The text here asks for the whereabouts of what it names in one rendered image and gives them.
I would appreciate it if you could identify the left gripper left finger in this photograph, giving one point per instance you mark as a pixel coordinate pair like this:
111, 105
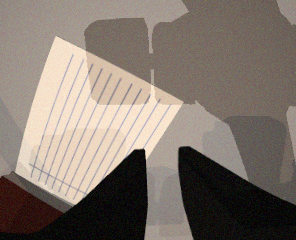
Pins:
116, 209

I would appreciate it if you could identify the dark red plastic crate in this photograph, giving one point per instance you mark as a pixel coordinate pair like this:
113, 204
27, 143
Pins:
22, 212

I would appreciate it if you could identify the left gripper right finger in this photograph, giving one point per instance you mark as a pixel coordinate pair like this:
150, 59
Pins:
220, 205

